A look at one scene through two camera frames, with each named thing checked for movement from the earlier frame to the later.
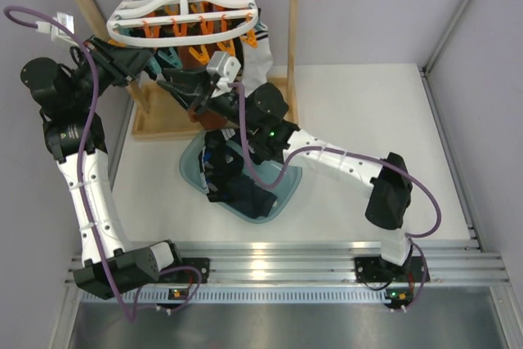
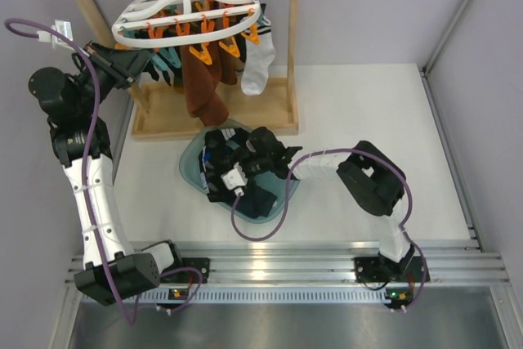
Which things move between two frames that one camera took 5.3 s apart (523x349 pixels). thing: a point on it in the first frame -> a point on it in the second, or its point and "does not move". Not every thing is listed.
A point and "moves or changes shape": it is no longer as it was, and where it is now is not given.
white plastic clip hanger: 183,12 moves or changes shape
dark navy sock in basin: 251,199 does not move
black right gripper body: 229,105 -> 252,164
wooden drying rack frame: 164,118 does not move
